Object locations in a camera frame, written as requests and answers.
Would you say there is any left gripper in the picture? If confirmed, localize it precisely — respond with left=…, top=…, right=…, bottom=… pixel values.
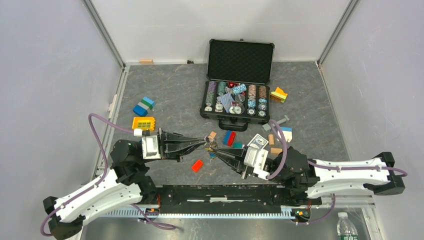
left=139, top=126, right=211, bottom=163

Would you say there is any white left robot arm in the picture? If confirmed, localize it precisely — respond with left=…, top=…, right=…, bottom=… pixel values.
left=42, top=128, right=212, bottom=240

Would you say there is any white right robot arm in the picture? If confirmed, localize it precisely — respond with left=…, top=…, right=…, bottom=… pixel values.
left=208, top=147, right=407, bottom=204

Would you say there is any teal flat piece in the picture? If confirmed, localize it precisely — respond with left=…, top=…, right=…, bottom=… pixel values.
left=232, top=142, right=244, bottom=149

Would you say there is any blue red brick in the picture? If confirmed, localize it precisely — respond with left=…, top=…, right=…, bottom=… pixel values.
left=222, top=130, right=236, bottom=147

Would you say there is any blue playing card box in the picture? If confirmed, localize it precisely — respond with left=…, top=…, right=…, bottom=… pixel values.
left=247, top=133, right=269, bottom=150

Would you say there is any yellow window brick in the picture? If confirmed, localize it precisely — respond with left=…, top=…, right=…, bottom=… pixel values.
left=131, top=116, right=156, bottom=131

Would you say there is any orange wooden block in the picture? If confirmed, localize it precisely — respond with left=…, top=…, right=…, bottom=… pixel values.
left=270, top=147, right=283, bottom=155

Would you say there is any grey plastic bolt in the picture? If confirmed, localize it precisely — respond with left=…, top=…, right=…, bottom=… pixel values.
left=261, top=115, right=290, bottom=132

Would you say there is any blue grey green brick stack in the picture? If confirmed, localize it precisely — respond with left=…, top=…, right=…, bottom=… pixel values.
left=132, top=96, right=156, bottom=117

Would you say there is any blue white brick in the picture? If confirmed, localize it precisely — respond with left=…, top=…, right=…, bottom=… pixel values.
left=280, top=126, right=293, bottom=143

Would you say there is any black poker chip case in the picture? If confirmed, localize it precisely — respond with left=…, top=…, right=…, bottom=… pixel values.
left=199, top=39, right=275, bottom=132

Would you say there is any yellow orange brick pile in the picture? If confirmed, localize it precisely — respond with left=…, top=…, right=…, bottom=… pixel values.
left=270, top=87, right=288, bottom=103

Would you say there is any wooden block on ledge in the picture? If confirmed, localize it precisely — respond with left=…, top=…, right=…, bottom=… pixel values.
left=139, top=59, right=154, bottom=65

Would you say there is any plastic water bottle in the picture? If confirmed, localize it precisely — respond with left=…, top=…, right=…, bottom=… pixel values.
left=337, top=212, right=359, bottom=240

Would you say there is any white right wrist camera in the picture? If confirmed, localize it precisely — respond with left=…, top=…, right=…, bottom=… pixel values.
left=244, top=147, right=270, bottom=180

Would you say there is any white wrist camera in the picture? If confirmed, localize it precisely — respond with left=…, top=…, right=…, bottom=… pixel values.
left=244, top=147, right=270, bottom=180
left=133, top=128, right=162, bottom=161

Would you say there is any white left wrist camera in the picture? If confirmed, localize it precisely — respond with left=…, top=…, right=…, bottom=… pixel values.
left=133, top=128, right=162, bottom=161

